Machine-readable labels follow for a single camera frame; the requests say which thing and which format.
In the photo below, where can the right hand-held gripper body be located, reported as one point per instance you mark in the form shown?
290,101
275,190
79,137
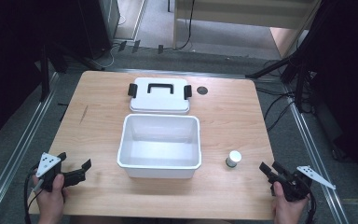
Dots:
295,185

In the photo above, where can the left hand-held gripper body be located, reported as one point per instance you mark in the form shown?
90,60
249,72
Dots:
50,174

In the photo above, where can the person's right hand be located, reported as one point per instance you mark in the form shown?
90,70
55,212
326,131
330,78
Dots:
287,210

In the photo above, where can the person's left hand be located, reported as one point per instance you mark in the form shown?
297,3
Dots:
51,202

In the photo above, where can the small jar with white cap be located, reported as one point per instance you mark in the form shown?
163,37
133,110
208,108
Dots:
233,158

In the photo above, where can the white plastic storage box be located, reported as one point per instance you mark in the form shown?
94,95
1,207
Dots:
160,146

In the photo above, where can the black metal stand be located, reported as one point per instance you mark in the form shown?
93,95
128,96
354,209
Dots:
44,74
298,77

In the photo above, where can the dark round table grommet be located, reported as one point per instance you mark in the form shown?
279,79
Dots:
202,90

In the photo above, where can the dark curtain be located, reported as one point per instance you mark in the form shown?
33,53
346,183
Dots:
351,77
9,62

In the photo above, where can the black cabinet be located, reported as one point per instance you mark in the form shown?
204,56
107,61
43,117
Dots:
98,28

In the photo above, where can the beige wooden furniture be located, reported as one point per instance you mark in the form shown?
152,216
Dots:
245,14

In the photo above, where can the metal floor rail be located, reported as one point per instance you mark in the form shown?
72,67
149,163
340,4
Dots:
310,149
15,155

